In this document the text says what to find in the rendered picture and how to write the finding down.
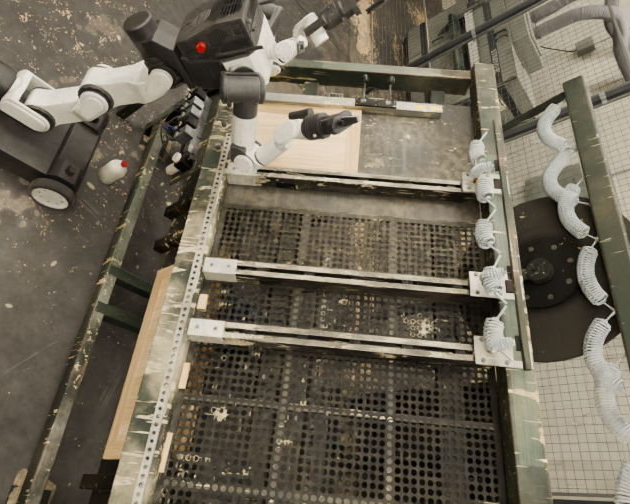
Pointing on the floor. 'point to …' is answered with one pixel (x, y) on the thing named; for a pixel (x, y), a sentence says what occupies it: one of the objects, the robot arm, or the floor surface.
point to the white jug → (112, 171)
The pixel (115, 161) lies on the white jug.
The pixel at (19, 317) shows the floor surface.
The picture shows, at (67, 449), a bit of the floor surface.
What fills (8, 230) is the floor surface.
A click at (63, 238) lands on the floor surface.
